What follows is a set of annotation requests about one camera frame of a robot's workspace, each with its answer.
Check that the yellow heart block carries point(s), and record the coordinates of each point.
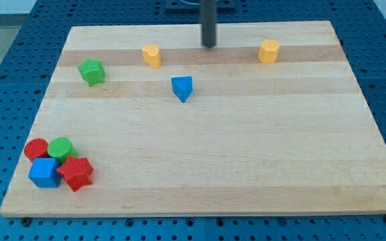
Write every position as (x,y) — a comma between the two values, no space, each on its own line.
(151,55)

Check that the red star block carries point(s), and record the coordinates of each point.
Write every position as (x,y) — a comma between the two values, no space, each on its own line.
(76,172)

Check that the green cylinder block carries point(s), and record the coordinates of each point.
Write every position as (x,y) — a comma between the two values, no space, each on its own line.
(61,148)

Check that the blue cube block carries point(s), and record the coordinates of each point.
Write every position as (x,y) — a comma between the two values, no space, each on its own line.
(43,172)

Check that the wooden board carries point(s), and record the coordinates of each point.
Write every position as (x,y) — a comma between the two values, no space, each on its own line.
(293,138)

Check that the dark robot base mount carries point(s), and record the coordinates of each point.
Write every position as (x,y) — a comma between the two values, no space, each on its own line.
(194,5)

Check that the red cylinder block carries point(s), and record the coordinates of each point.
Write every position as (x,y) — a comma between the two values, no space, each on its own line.
(36,148)

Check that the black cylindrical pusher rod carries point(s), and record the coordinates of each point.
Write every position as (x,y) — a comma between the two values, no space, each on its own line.
(208,22)

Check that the blue triangle block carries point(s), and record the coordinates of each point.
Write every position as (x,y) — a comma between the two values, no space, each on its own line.
(182,87)

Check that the yellow hexagon block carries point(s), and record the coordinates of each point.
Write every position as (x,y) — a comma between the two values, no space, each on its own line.
(268,51)

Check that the green star block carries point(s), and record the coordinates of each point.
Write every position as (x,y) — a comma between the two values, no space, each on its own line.
(92,72)

